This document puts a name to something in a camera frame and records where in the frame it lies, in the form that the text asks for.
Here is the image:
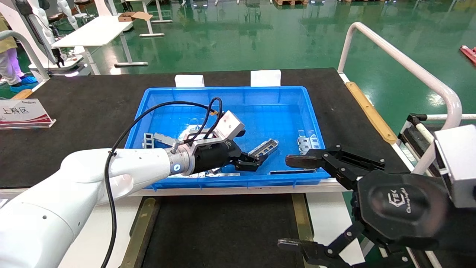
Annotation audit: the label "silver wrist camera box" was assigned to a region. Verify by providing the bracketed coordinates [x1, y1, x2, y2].
[180, 111, 246, 157]
[434, 125, 476, 208]

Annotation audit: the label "white red acrylic sign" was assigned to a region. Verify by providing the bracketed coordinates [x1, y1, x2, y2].
[0, 99, 56, 130]

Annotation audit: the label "grey tubular railing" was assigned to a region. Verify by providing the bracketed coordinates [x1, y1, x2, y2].
[0, 31, 51, 82]

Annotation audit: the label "brass edge strip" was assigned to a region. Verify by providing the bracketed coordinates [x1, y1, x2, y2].
[119, 197, 157, 268]
[292, 194, 314, 242]

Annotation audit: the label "white foam block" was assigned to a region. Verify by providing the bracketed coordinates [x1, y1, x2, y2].
[175, 75, 205, 88]
[250, 70, 282, 87]

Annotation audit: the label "blue plastic bin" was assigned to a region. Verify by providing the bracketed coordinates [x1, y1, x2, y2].
[125, 86, 331, 190]

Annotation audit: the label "black conveyor belt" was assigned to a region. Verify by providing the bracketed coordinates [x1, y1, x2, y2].
[0, 68, 411, 188]

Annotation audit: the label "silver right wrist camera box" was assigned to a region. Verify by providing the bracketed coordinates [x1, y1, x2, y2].
[434, 125, 476, 208]

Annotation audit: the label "plain grey metal bar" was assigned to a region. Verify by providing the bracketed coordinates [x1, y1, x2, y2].
[154, 133, 181, 148]

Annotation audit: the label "white desk with T-legs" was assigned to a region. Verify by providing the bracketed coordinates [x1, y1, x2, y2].
[126, 0, 173, 38]

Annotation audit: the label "white tubular railing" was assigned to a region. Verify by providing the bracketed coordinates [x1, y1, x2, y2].
[337, 22, 463, 175]

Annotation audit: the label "small silver folded bracket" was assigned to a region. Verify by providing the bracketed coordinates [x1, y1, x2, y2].
[297, 130, 320, 155]

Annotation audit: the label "long white metal strip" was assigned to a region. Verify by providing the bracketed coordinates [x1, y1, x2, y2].
[167, 171, 240, 178]

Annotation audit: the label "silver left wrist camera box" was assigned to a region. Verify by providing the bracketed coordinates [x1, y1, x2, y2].
[180, 111, 246, 157]

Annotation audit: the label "person in yellow coat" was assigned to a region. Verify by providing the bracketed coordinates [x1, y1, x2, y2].
[0, 17, 37, 93]

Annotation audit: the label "black cart frame white tubes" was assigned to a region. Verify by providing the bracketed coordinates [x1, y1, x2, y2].
[398, 113, 476, 175]

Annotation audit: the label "white background desk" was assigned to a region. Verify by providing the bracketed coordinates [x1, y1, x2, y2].
[52, 15, 149, 75]

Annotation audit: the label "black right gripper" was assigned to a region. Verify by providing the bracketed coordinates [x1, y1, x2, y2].
[278, 144, 476, 268]

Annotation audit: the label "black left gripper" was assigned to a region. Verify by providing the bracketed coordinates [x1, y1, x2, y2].
[193, 140, 269, 174]

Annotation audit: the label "slotted grey metal channel part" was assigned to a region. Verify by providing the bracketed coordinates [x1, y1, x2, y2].
[248, 139, 279, 159]

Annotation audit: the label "white humanoid robot on stand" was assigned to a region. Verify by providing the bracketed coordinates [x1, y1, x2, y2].
[0, 0, 84, 73]

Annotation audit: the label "open cardboard box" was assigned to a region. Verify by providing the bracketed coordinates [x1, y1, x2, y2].
[118, 11, 154, 22]

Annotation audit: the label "red floor object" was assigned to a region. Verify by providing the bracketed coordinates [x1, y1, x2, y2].
[460, 45, 476, 67]

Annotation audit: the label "thin dark metal strip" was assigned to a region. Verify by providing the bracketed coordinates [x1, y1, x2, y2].
[268, 169, 316, 175]

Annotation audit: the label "small black container mat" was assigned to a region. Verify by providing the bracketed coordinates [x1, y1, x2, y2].
[143, 194, 309, 268]

